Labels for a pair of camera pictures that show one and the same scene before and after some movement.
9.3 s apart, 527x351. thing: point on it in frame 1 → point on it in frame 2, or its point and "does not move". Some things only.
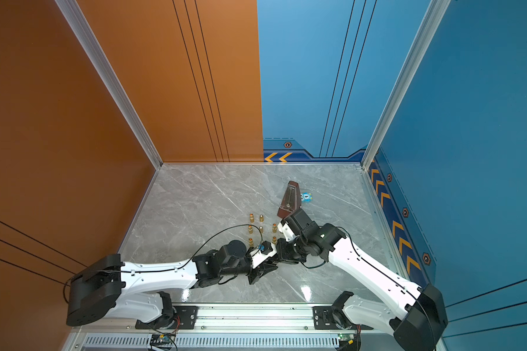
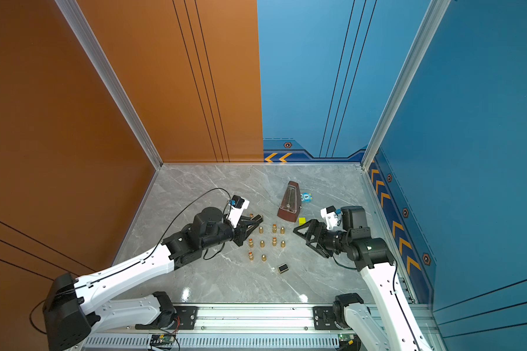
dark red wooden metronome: (291, 202) does not move
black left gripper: (260, 270) → (241, 234)
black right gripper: (282, 255) → (314, 224)
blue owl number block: (306, 197) does not move
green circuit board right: (348, 337) does not move
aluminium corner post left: (100, 59) does not move
